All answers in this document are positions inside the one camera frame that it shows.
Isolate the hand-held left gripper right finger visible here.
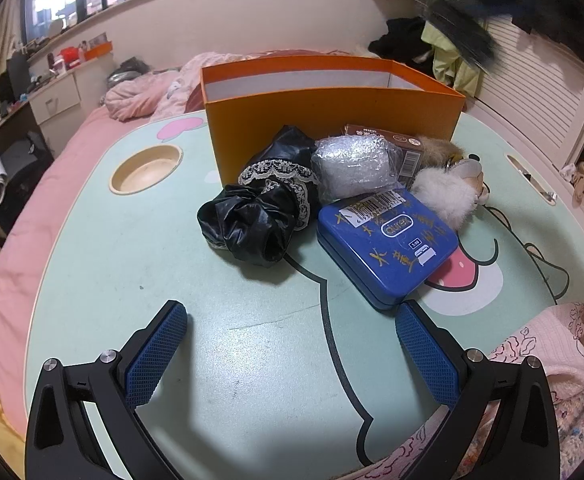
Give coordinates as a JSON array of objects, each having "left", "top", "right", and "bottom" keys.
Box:
[{"left": 395, "top": 300, "right": 560, "bottom": 480}]

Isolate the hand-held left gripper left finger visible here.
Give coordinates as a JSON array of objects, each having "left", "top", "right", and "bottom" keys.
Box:
[{"left": 24, "top": 300, "right": 189, "bottom": 480}]

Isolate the blue tin box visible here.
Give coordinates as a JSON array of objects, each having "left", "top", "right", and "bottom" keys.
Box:
[{"left": 317, "top": 187, "right": 460, "bottom": 311}]

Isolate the brown fur pompom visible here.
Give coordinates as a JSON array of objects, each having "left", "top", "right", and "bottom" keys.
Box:
[{"left": 412, "top": 134, "right": 470, "bottom": 171}]

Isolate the brown carton box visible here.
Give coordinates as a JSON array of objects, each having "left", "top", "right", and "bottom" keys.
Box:
[{"left": 344, "top": 122, "right": 430, "bottom": 181}]

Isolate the cartoon toy figure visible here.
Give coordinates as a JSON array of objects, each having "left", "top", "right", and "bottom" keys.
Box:
[{"left": 452, "top": 152, "right": 493, "bottom": 206}]

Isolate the white fur pompom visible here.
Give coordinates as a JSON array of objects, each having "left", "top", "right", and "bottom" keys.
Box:
[{"left": 411, "top": 166, "right": 478, "bottom": 226}]

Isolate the black lace scrunchie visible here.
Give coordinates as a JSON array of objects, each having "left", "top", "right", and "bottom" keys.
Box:
[{"left": 197, "top": 125, "right": 323, "bottom": 266}]

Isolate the bubble wrap bundle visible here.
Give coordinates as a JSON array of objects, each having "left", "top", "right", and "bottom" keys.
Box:
[{"left": 311, "top": 135, "right": 397, "bottom": 206}]

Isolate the orange cardboard box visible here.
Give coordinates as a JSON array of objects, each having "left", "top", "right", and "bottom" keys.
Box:
[{"left": 201, "top": 55, "right": 468, "bottom": 188}]

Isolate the mint cartoon print desktop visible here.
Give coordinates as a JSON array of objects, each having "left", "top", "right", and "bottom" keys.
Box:
[{"left": 24, "top": 110, "right": 584, "bottom": 480}]

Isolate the light green hanging shirt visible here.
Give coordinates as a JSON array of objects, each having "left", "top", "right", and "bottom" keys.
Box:
[{"left": 421, "top": 22, "right": 484, "bottom": 97}]

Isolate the pile of black clothes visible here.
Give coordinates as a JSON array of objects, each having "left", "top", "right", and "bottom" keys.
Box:
[{"left": 369, "top": 16, "right": 440, "bottom": 64}]

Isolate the dark hanging cloth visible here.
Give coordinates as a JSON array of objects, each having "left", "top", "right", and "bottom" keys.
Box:
[{"left": 514, "top": 10, "right": 584, "bottom": 68}]

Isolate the pink quilted floral blanket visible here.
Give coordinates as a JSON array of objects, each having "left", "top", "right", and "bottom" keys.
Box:
[{"left": 362, "top": 292, "right": 584, "bottom": 480}]

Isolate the pink bed sheet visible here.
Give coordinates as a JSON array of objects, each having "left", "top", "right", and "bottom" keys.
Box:
[{"left": 0, "top": 105, "right": 147, "bottom": 441}]

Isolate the pink floral quilt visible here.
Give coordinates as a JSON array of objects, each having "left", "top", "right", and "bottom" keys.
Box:
[{"left": 102, "top": 49, "right": 373, "bottom": 123}]

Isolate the white desk with drawer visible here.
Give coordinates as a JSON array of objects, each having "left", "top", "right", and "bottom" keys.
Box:
[{"left": 28, "top": 52, "right": 117, "bottom": 126}]

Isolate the small orange box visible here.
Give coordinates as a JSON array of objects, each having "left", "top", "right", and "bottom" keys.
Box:
[{"left": 84, "top": 42, "right": 114, "bottom": 61}]

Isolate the black chair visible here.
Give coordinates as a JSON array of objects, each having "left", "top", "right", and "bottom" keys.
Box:
[{"left": 6, "top": 52, "right": 32, "bottom": 93}]

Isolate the beige curtain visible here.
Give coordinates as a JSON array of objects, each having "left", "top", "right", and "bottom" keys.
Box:
[{"left": 0, "top": 0, "right": 27, "bottom": 83}]

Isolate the white slatted wall panel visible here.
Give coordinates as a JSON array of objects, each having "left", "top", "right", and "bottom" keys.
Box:
[{"left": 464, "top": 15, "right": 584, "bottom": 173}]

